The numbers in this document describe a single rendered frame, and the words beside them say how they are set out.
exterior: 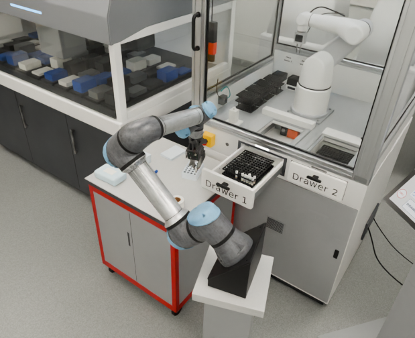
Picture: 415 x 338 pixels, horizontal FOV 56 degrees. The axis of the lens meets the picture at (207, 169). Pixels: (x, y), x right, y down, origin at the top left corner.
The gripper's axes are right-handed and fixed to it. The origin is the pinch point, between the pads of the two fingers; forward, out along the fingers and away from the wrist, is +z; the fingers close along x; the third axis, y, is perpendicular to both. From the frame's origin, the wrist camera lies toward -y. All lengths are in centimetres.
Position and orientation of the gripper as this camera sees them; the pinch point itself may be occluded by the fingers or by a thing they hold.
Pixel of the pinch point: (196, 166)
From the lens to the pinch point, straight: 207.5
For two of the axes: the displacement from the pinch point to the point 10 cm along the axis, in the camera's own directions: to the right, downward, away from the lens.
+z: -0.3, 8.2, 5.8
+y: -3.1, 5.4, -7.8
